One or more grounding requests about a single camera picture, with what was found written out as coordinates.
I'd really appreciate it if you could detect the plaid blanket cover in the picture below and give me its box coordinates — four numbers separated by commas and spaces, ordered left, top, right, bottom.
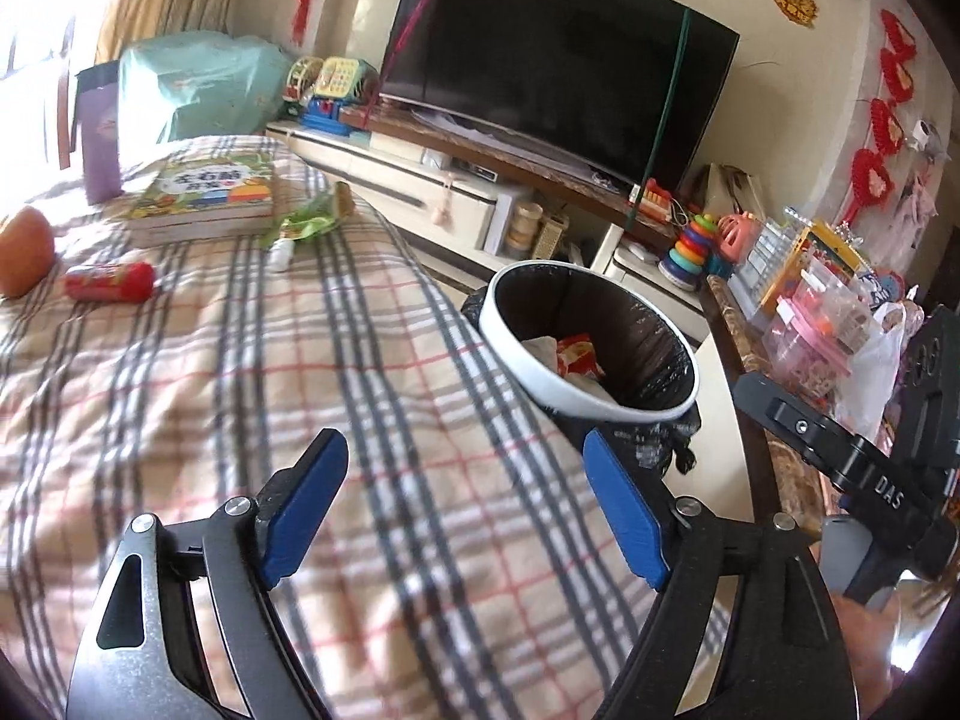
2, 203, 654, 718

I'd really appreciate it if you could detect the white tv cabinet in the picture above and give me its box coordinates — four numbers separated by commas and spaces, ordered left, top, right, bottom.
265, 121, 711, 346

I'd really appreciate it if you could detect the purple gift bag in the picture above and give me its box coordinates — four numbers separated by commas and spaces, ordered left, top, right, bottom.
75, 60, 122, 205

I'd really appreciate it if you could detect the person right hand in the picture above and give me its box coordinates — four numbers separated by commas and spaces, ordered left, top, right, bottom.
832, 592, 905, 718

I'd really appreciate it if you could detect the black flat screen television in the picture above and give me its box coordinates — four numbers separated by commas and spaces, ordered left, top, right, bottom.
381, 0, 739, 190

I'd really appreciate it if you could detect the toy phone cash register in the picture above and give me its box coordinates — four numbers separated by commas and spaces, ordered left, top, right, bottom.
281, 57, 379, 135

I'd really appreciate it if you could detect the rainbow stacking ring toy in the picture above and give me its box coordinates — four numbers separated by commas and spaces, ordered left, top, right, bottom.
658, 213, 718, 293

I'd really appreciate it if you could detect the wooden house toy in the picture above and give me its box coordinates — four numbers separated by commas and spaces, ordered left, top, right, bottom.
530, 213, 569, 260

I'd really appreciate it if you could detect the red cylindrical snack pack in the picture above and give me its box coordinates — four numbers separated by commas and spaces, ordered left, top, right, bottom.
65, 262, 155, 304

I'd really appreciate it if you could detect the black round trash bin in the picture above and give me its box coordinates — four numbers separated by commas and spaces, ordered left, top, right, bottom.
460, 260, 701, 473

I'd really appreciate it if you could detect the green snack bag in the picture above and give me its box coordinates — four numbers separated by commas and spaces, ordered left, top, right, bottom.
260, 181, 356, 249

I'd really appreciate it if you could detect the white red plastic bag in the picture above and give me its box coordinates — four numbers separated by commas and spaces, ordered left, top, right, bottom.
523, 333, 615, 403

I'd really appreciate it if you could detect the pink plastic storage box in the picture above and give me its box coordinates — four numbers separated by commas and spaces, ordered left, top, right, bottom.
761, 259, 878, 410

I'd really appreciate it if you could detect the red toy piano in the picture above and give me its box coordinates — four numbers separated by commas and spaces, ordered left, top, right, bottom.
638, 179, 672, 224

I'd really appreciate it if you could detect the children picture book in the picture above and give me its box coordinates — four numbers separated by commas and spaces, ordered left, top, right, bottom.
117, 154, 274, 247

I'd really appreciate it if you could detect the red apple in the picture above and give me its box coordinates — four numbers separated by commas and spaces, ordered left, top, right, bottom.
0, 206, 55, 299

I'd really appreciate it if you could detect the teal covered furniture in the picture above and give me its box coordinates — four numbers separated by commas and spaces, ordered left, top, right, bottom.
117, 31, 293, 154

